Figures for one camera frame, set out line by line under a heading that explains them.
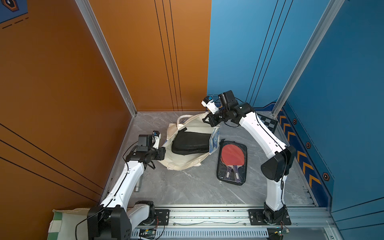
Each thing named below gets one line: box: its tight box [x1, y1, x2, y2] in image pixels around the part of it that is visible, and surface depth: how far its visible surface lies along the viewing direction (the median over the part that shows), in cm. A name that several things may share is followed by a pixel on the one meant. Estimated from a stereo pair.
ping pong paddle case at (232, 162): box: [217, 139, 248, 186], surface depth 92 cm
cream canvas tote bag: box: [162, 112, 218, 170], surface depth 87 cm
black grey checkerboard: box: [257, 113, 279, 134], surface depth 111 cm
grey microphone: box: [134, 181, 140, 192], surface depth 84 cm
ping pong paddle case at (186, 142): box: [171, 127, 212, 155], surface depth 93 cm
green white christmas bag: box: [47, 208, 90, 240], surface depth 54 cm
